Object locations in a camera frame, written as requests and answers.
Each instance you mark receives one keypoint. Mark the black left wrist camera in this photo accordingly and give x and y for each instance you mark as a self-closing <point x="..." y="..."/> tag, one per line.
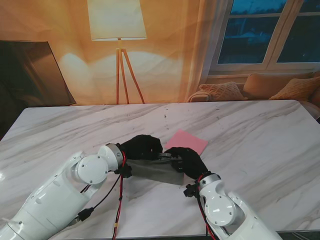
<point x="126" y="171"/>

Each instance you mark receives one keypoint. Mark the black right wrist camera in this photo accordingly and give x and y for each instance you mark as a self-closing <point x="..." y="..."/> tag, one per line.
<point x="191" y="191"/>

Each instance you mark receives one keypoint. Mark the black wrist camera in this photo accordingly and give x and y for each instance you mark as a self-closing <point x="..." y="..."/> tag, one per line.
<point x="126" y="171"/>
<point x="191" y="191"/>

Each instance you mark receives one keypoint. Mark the pink paper document stack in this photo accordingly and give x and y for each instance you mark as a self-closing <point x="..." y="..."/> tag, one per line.
<point x="187" y="140"/>

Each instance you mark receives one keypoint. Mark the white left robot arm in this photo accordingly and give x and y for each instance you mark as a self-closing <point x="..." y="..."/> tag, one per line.
<point x="57" y="200"/>

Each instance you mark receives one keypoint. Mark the printed living room backdrop cloth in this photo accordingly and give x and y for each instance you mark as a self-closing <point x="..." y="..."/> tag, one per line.
<point x="162" y="62"/>

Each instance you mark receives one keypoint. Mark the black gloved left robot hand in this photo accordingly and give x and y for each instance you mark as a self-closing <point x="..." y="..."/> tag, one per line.
<point x="142" y="147"/>

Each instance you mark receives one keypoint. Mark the grey zippered storage pouch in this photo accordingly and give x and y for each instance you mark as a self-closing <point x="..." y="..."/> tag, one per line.
<point x="155" y="171"/>

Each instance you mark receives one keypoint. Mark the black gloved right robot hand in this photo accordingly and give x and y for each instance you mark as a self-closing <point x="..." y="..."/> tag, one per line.
<point x="191" y="162"/>

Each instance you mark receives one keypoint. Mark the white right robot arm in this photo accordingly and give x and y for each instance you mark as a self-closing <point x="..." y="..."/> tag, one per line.
<point x="225" y="212"/>

